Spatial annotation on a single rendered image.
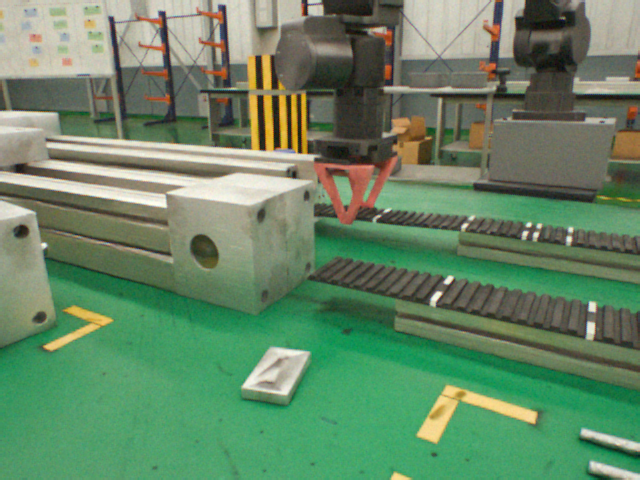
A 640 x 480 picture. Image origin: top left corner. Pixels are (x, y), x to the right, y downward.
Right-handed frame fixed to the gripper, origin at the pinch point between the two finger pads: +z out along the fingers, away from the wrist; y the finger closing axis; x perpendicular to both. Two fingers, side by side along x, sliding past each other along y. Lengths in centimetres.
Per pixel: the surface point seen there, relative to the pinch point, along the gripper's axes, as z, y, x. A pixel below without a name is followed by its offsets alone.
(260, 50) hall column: -34, -276, -207
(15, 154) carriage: -6.4, 17.0, -39.3
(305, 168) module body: -4.2, -2.9, -8.7
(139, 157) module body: -4.9, 4.2, -31.7
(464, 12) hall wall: -107, -758, -173
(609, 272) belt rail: 2.0, 1.5, 27.3
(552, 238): -0.4, 1.1, 22.0
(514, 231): -0.7, 1.3, 18.4
